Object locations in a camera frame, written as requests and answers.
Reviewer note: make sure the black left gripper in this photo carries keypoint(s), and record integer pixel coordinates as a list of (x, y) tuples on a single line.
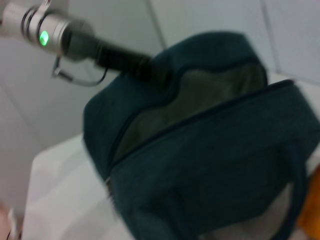
[(120, 58)]

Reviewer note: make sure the dark teal insulated bag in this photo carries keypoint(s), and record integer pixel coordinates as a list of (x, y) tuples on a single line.
[(212, 155)]

